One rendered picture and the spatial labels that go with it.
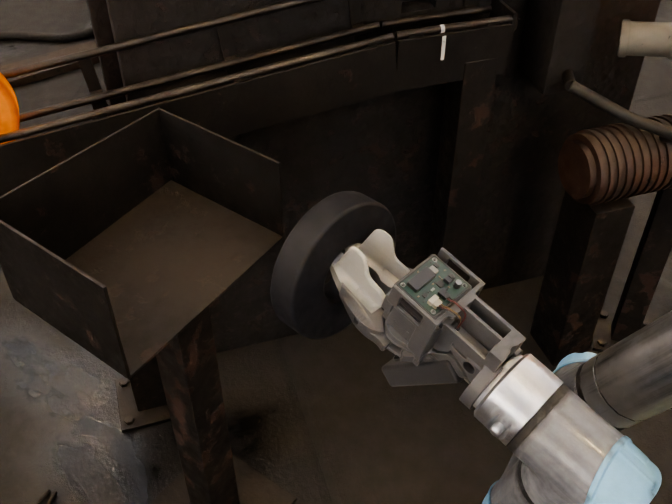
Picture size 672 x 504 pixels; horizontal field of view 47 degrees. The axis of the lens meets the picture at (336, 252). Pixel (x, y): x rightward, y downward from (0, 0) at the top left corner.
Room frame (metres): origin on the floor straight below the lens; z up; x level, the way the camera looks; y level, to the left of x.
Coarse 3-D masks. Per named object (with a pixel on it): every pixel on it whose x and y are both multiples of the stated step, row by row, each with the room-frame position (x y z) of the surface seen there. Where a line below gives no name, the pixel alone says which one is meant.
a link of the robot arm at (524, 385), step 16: (512, 368) 0.42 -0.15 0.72; (528, 368) 0.43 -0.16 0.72; (544, 368) 0.43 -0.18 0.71; (496, 384) 0.41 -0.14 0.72; (512, 384) 0.41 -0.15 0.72; (528, 384) 0.41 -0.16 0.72; (544, 384) 0.41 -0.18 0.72; (560, 384) 0.42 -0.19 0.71; (480, 400) 0.41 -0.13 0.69; (496, 400) 0.40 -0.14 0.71; (512, 400) 0.40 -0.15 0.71; (528, 400) 0.40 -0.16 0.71; (544, 400) 0.40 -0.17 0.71; (480, 416) 0.41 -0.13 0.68; (496, 416) 0.40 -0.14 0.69; (512, 416) 0.39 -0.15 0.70; (528, 416) 0.39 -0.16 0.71; (496, 432) 0.39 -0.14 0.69; (512, 432) 0.38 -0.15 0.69
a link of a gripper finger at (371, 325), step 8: (344, 288) 0.53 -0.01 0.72; (344, 296) 0.52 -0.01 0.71; (352, 296) 0.52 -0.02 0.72; (344, 304) 0.52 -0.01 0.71; (352, 304) 0.51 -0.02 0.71; (360, 304) 0.51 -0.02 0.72; (352, 312) 0.50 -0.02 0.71; (360, 312) 0.50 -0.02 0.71; (368, 312) 0.50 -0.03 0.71; (376, 312) 0.50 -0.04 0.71; (352, 320) 0.50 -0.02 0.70; (360, 320) 0.49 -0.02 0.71; (368, 320) 0.49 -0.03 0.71; (376, 320) 0.49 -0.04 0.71; (384, 320) 0.50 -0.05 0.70; (360, 328) 0.49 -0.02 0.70; (368, 328) 0.49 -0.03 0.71; (376, 328) 0.49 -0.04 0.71; (368, 336) 0.49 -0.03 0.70; (376, 336) 0.48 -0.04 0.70; (384, 336) 0.48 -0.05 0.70; (376, 344) 0.48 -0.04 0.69; (384, 344) 0.47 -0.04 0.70
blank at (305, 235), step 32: (352, 192) 0.61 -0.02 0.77; (320, 224) 0.55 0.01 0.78; (352, 224) 0.57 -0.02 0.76; (384, 224) 0.61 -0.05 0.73; (288, 256) 0.54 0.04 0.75; (320, 256) 0.54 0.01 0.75; (288, 288) 0.52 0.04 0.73; (320, 288) 0.54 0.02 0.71; (288, 320) 0.52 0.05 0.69; (320, 320) 0.53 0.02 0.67
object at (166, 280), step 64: (128, 128) 0.81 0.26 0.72; (192, 128) 0.82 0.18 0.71; (64, 192) 0.73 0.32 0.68; (128, 192) 0.80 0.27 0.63; (192, 192) 0.83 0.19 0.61; (256, 192) 0.76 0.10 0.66; (0, 256) 0.64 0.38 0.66; (64, 256) 0.71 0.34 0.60; (128, 256) 0.71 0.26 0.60; (192, 256) 0.71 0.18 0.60; (256, 256) 0.70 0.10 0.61; (64, 320) 0.58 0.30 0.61; (128, 320) 0.61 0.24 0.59; (192, 320) 0.60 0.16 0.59; (192, 384) 0.67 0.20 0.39; (192, 448) 0.68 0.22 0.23
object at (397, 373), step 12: (396, 360) 0.51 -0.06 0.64; (444, 360) 0.46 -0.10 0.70; (384, 372) 0.51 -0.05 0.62; (396, 372) 0.49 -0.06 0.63; (408, 372) 0.48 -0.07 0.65; (420, 372) 0.47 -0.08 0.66; (432, 372) 0.46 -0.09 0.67; (444, 372) 0.45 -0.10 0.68; (396, 384) 0.49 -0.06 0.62; (408, 384) 0.48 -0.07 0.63; (420, 384) 0.47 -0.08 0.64; (432, 384) 0.46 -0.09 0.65
